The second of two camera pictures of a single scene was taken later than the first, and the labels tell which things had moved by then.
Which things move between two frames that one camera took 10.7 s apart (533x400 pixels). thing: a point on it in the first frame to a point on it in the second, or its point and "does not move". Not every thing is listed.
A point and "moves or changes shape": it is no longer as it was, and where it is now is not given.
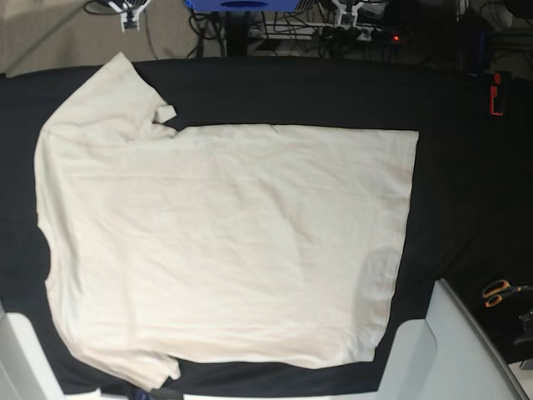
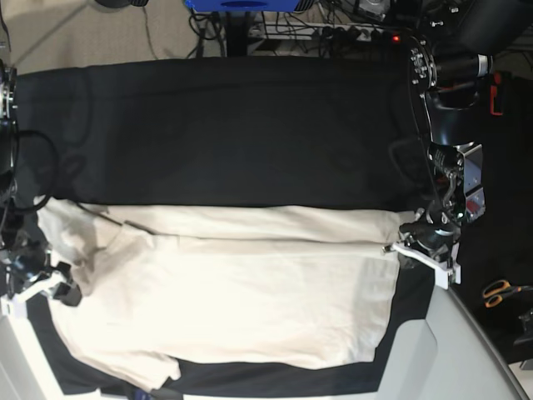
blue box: x=246 y=6 does not move
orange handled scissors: x=496 y=290 does not move
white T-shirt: x=269 y=247 moves or changes shape
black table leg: x=236 y=33 does not move
